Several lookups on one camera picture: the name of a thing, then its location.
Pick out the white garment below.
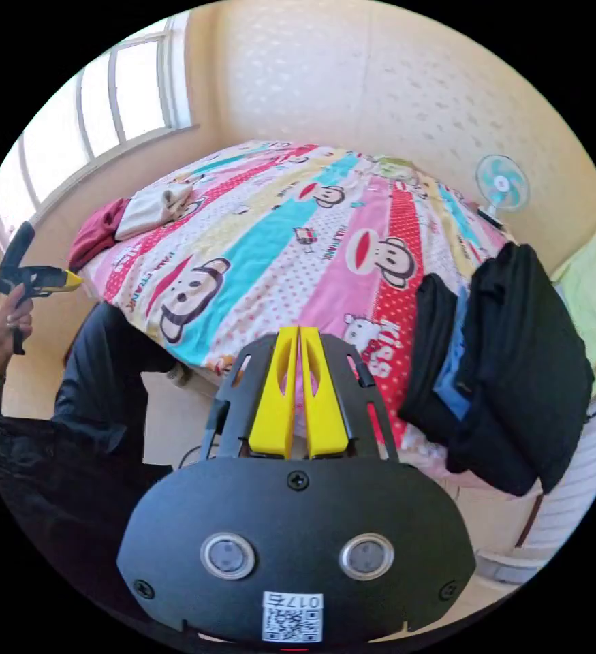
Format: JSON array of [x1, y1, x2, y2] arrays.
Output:
[[115, 183, 195, 242]]

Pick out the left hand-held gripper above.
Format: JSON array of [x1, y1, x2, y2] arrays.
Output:
[[0, 263, 84, 356]]

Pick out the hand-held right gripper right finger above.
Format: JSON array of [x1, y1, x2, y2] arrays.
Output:
[[299, 326, 351, 461]]

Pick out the pile of clothes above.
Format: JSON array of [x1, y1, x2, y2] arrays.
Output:
[[397, 243, 596, 497]]

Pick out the light green cloth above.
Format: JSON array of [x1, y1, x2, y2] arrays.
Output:
[[552, 218, 596, 390]]

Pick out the maroon long sleeve shirt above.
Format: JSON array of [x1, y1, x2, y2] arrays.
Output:
[[67, 198, 131, 273]]

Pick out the person's body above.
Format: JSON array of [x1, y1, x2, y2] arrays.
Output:
[[0, 301, 186, 622]]

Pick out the person's left hand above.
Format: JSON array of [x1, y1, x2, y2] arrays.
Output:
[[0, 285, 34, 380]]

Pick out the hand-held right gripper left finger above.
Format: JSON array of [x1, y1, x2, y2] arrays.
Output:
[[248, 326, 299, 459]]

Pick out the table fan with teal blades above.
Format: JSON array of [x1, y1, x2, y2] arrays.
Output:
[[474, 154, 532, 227]]

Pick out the window with white frame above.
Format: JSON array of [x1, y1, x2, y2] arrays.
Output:
[[0, 14, 196, 242]]

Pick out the bed with cartoon printed sheet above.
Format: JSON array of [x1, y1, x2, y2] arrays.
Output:
[[68, 140, 542, 491]]

